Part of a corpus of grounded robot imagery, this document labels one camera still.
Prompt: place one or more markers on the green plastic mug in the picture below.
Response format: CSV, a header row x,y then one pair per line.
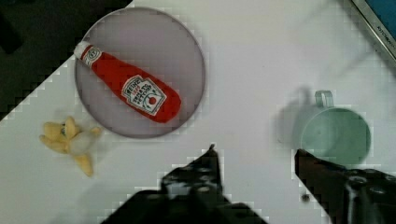
x,y
331,133

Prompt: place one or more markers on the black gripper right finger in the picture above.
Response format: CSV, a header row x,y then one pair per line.
x,y
349,196

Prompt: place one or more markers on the yellow plush peeled banana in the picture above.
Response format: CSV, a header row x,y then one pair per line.
x,y
69,138

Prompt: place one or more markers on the grey round plate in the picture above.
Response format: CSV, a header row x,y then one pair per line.
x,y
160,45

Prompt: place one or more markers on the silver black toaster oven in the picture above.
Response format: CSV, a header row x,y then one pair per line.
x,y
380,16

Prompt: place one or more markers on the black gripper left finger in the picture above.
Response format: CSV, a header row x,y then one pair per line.
x,y
192,194

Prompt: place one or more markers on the red plush ketchup bottle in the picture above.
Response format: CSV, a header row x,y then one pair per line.
x,y
141,91

